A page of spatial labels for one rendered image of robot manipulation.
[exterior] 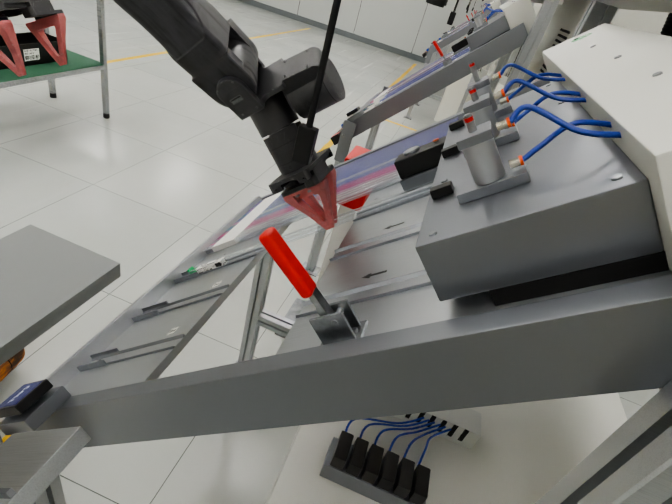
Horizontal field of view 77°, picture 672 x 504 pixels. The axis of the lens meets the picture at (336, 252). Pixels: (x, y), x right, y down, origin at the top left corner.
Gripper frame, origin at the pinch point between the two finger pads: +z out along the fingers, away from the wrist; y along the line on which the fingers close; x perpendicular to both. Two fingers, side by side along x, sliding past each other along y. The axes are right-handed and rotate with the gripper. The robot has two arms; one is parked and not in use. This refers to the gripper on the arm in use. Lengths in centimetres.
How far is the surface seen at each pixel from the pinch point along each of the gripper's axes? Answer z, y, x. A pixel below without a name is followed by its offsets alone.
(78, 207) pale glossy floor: -21, 88, 163
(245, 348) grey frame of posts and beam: 44, 39, 71
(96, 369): 0.9, -23.8, 28.7
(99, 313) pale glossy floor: 15, 39, 123
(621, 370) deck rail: 4.2, -32.0, -29.1
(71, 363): -0.8, -23.6, 33.0
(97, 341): -0.7, -18.9, 33.0
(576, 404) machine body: 65, 22, -21
